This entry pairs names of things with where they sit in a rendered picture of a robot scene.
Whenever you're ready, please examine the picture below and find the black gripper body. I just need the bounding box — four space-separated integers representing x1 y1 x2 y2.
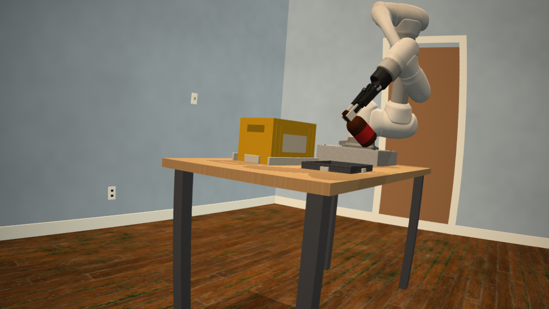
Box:
370 68 392 91

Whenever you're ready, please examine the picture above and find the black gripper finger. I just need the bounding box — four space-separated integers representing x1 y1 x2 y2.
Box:
347 83 370 111
346 83 383 121

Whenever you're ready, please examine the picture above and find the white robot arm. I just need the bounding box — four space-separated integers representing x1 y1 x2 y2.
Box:
357 2 430 139

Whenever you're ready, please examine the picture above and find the brown bottle with red label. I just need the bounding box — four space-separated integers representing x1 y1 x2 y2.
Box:
342 110 377 147

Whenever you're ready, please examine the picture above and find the yellow divided crate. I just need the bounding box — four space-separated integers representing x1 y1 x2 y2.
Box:
238 118 317 164

